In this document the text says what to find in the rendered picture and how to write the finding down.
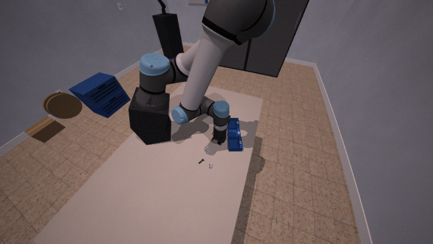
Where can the blue rack of bins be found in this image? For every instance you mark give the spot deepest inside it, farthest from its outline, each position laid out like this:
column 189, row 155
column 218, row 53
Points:
column 234, row 137

